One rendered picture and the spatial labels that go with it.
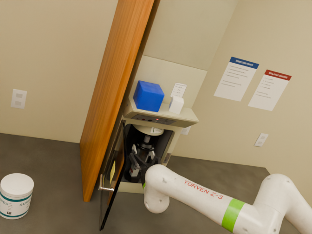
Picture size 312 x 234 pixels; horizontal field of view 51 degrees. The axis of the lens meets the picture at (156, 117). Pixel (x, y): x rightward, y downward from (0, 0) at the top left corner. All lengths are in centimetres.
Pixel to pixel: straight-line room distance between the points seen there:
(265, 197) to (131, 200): 79
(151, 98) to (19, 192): 66
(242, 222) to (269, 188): 17
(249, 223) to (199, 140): 118
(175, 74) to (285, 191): 66
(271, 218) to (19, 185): 100
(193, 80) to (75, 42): 67
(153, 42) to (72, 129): 89
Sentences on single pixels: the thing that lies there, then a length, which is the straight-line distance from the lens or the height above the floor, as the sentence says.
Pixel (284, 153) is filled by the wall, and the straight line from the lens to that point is 275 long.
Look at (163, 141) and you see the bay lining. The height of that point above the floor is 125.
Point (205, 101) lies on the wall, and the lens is 213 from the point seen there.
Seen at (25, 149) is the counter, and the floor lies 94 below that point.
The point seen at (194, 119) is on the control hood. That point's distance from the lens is 149.
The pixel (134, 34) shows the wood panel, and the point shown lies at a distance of 127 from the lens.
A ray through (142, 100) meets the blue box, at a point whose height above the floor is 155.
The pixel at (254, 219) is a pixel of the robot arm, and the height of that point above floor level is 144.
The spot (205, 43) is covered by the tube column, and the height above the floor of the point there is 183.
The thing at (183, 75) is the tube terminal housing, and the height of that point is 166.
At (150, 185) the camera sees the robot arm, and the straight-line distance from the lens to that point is 133.
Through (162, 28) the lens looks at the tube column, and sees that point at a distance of 138.
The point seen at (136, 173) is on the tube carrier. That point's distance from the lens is 173.
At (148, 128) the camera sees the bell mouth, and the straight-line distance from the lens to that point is 161.
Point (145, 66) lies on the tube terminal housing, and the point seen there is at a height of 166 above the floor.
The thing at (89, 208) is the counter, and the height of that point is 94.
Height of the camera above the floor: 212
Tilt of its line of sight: 26 degrees down
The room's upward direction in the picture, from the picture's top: 21 degrees clockwise
